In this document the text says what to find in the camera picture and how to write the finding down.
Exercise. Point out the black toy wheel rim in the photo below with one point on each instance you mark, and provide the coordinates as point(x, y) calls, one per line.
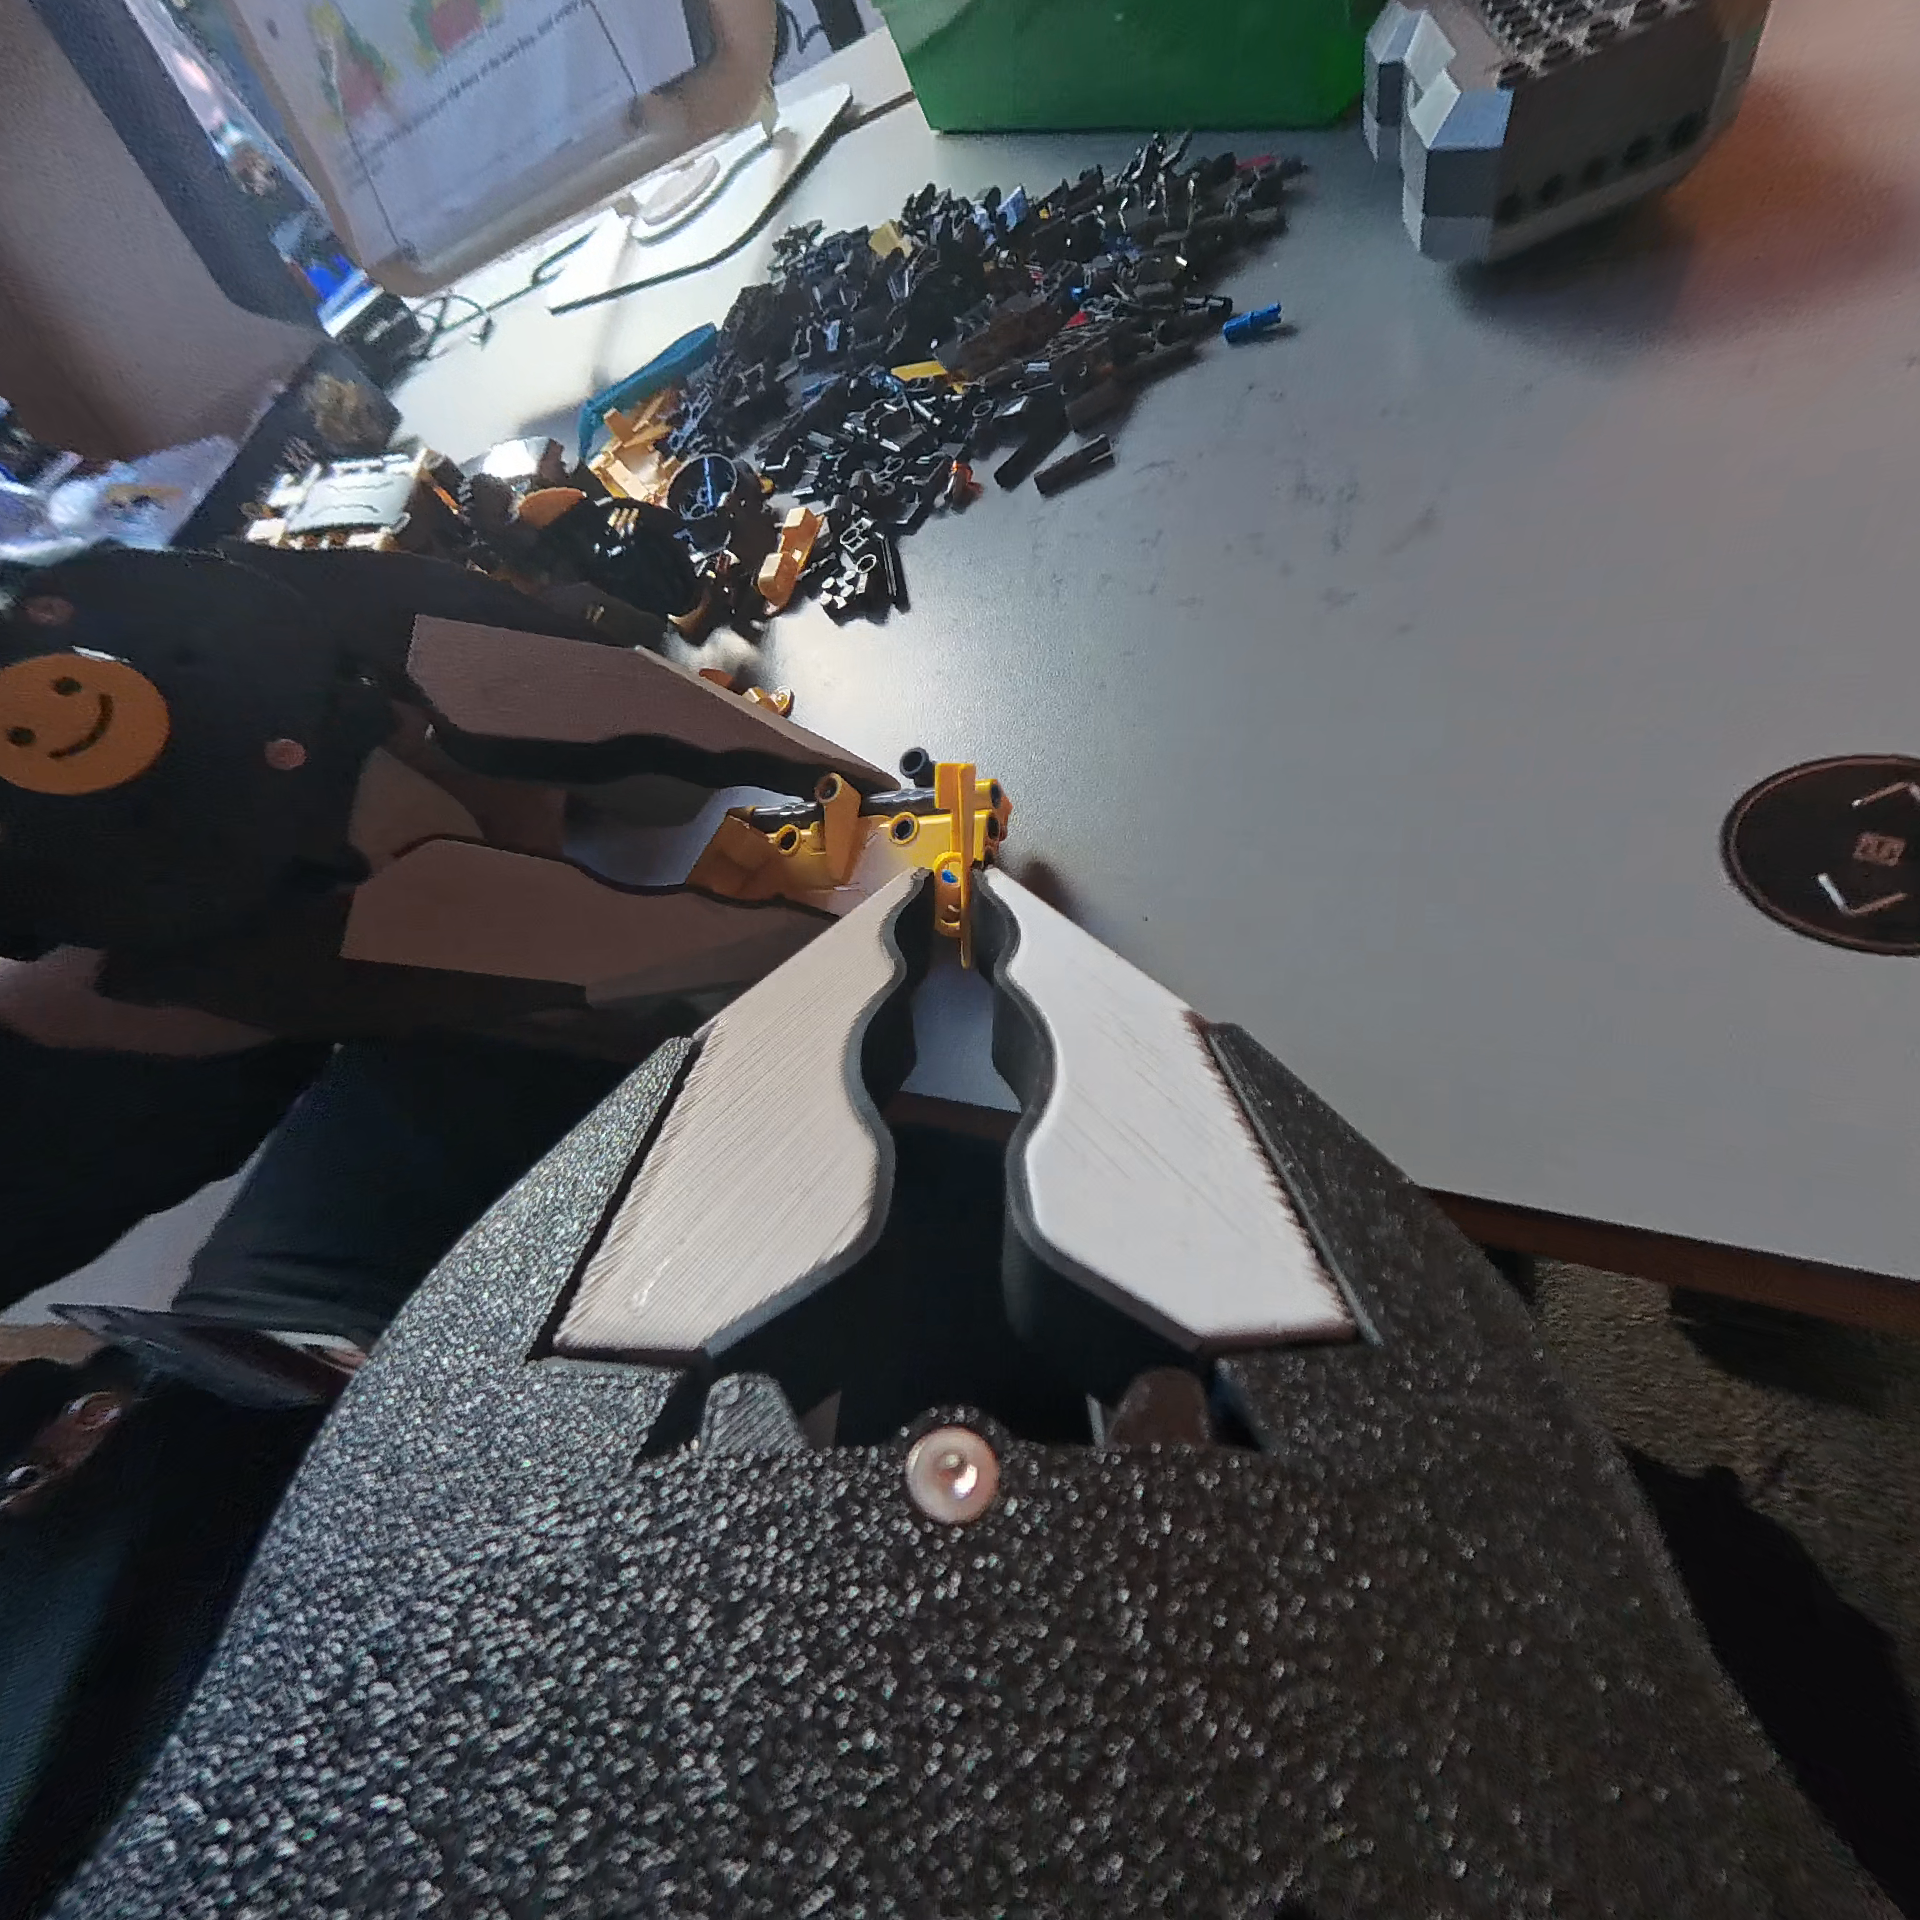
point(709, 489)

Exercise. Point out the pile of black toy bricks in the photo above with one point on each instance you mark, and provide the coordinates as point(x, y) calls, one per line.
point(974, 345)

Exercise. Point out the yellow toy wedge panel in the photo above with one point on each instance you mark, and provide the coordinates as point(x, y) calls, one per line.
point(747, 693)
point(791, 558)

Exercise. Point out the blue toy pin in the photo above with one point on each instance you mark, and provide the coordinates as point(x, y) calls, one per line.
point(1250, 323)

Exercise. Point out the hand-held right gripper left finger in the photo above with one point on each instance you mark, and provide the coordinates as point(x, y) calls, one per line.
point(734, 1185)

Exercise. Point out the grey toy brick block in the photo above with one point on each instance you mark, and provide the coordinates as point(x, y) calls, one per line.
point(1560, 134)

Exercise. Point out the black computer monitor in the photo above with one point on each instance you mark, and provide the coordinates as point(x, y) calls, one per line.
point(194, 194)

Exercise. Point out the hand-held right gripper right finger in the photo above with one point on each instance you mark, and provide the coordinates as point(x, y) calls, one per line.
point(1170, 1171)

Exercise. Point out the yellow toy brick assembly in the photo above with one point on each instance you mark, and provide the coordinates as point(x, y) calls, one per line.
point(810, 841)

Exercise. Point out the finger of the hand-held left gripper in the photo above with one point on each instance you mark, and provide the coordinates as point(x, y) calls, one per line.
point(600, 704)
point(570, 939)

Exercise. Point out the monitor showing building instructions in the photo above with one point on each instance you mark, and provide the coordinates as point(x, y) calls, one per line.
point(524, 134)

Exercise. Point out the round black desk grommet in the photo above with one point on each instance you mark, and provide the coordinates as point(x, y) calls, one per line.
point(1830, 855)

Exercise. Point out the toy kit cardboard box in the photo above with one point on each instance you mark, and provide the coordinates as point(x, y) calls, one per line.
point(338, 404)

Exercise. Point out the black toy pin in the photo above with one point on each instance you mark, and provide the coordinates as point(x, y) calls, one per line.
point(1073, 465)

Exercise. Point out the small yellow toy brick piece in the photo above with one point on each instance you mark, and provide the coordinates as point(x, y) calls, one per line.
point(954, 900)

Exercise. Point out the teal brick separator tool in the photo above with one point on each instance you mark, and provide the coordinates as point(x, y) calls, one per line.
point(652, 375)

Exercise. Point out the person's left forearm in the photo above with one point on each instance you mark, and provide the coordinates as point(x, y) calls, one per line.
point(375, 1171)

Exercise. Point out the yellow toy frame piece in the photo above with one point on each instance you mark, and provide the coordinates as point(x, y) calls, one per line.
point(643, 447)

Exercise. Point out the green plastic bin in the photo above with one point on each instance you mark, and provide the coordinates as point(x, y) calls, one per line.
point(1124, 68)

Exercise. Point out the clear plastic bag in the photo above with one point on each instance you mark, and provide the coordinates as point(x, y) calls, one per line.
point(104, 494)

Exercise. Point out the person's left hand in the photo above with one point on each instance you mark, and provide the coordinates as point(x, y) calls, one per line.
point(150, 1028)

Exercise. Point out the yellow black toy brick vehicle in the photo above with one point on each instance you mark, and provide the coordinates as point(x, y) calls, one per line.
point(494, 525)

